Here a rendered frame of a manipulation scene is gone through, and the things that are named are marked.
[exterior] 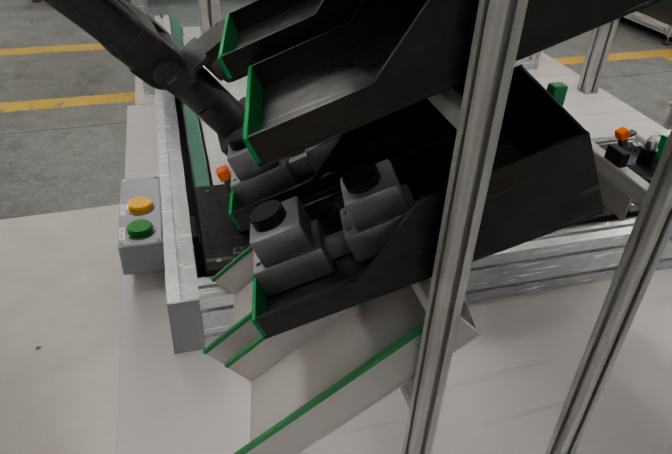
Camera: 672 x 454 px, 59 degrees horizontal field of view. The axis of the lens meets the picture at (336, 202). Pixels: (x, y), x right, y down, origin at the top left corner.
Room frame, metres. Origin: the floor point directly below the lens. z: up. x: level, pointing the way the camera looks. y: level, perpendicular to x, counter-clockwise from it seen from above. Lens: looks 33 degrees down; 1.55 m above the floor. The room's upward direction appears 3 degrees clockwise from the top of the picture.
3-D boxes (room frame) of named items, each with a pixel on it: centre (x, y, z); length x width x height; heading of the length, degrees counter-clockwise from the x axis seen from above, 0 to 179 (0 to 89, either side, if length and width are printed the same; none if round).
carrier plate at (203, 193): (0.82, 0.11, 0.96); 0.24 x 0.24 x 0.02; 17
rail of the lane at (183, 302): (1.04, 0.33, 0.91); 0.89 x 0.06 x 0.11; 17
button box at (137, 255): (0.84, 0.34, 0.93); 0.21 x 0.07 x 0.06; 17
